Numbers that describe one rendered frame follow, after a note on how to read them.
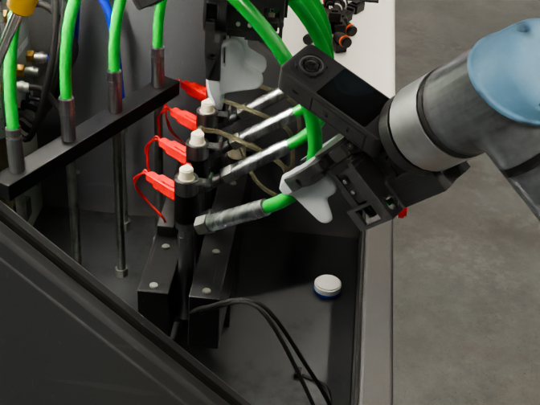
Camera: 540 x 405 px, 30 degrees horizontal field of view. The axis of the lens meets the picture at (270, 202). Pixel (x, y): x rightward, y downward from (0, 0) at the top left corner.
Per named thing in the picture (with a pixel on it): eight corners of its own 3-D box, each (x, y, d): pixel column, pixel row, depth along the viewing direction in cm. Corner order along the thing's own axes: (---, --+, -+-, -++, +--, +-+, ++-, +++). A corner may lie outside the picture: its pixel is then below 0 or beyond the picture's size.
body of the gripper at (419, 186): (354, 235, 91) (433, 204, 81) (297, 160, 90) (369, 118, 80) (405, 188, 95) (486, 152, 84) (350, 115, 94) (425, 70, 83)
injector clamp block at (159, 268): (216, 390, 128) (219, 297, 119) (139, 382, 128) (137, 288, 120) (248, 234, 156) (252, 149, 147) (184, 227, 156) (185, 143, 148)
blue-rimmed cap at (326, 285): (340, 300, 144) (341, 292, 143) (312, 297, 144) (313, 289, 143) (341, 283, 147) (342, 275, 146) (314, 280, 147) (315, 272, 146)
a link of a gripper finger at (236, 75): (259, 126, 108) (264, 47, 102) (203, 120, 108) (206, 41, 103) (262, 112, 110) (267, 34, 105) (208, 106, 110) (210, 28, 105)
